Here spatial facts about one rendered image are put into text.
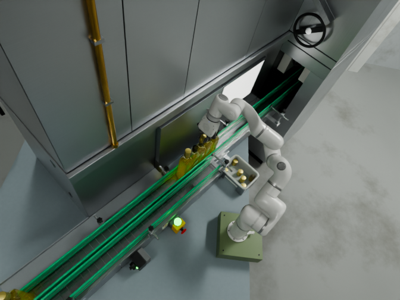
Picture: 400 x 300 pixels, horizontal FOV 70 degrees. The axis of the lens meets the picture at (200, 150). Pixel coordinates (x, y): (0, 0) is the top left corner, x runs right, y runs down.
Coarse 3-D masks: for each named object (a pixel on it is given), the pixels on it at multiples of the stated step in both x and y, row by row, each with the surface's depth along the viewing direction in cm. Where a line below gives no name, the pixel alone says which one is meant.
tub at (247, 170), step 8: (232, 160) 197; (240, 160) 196; (232, 168) 198; (240, 168) 199; (248, 168) 195; (232, 176) 195; (240, 176) 196; (248, 176) 197; (256, 176) 192; (240, 184) 193; (248, 184) 194
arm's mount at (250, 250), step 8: (224, 216) 172; (232, 216) 173; (224, 224) 169; (224, 232) 166; (256, 232) 169; (224, 240) 164; (232, 240) 164; (248, 240) 166; (256, 240) 167; (216, 248) 169; (224, 248) 161; (232, 248) 162; (240, 248) 163; (248, 248) 163; (256, 248) 164; (216, 256) 166; (224, 256) 162; (232, 256) 160; (240, 256) 160; (248, 256) 161; (256, 256) 162
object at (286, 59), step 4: (284, 56) 216; (288, 56) 213; (284, 60) 218; (288, 60) 215; (280, 64) 222; (284, 64) 220; (288, 64) 218; (292, 64) 227; (280, 68) 224; (284, 68) 222; (288, 68) 226; (304, 68) 208; (284, 72) 224; (304, 72) 209; (308, 72) 207; (300, 76) 214; (304, 76) 211; (300, 80) 216; (304, 80) 213
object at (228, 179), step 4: (228, 152) 202; (224, 156) 201; (220, 176) 196; (224, 176) 192; (228, 176) 188; (228, 180) 192; (232, 180) 188; (232, 184) 191; (236, 184) 186; (236, 188) 189; (240, 188) 186; (240, 192) 189
